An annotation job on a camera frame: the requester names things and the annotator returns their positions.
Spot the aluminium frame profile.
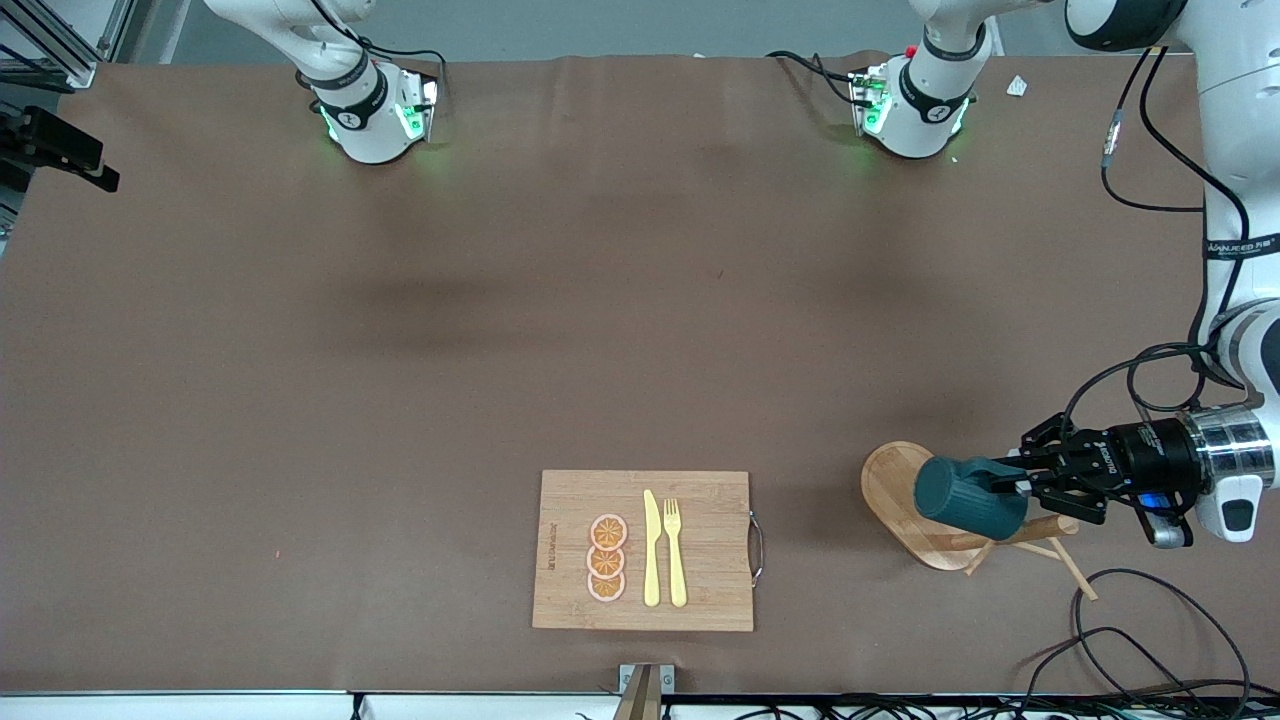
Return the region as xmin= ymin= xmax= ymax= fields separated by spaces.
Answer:
xmin=0 ymin=0 xmax=136 ymax=89

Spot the yellow plastic fork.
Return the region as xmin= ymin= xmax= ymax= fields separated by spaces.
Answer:
xmin=663 ymin=498 xmax=689 ymax=609

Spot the metal table edge bracket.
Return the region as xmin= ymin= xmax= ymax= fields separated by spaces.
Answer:
xmin=612 ymin=663 xmax=676 ymax=720

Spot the black right base cable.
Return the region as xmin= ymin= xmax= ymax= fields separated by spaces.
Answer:
xmin=305 ymin=0 xmax=448 ymax=98

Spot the black cable large loop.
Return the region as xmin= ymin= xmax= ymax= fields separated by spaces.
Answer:
xmin=1072 ymin=568 xmax=1253 ymax=701

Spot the black cable small loop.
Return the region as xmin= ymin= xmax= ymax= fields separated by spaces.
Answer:
xmin=1020 ymin=627 xmax=1216 ymax=701

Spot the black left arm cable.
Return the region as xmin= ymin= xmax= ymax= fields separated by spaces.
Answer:
xmin=1062 ymin=45 xmax=1253 ymax=426

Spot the dark green ribbed cup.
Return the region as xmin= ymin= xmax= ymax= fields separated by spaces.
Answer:
xmin=913 ymin=456 xmax=1031 ymax=542

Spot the black base cable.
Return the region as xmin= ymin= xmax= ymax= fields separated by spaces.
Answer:
xmin=768 ymin=50 xmax=863 ymax=106
xmin=305 ymin=0 xmax=448 ymax=98

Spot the black left base cable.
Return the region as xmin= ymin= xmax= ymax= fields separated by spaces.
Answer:
xmin=768 ymin=50 xmax=863 ymax=106

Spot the wooden cutting board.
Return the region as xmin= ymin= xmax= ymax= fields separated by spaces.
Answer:
xmin=531 ymin=469 xmax=766 ymax=633

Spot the wooden mug rack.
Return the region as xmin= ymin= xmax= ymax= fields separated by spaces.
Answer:
xmin=860 ymin=441 xmax=1099 ymax=602

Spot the yellow plastic knife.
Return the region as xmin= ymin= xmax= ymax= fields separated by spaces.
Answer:
xmin=643 ymin=489 xmax=663 ymax=608

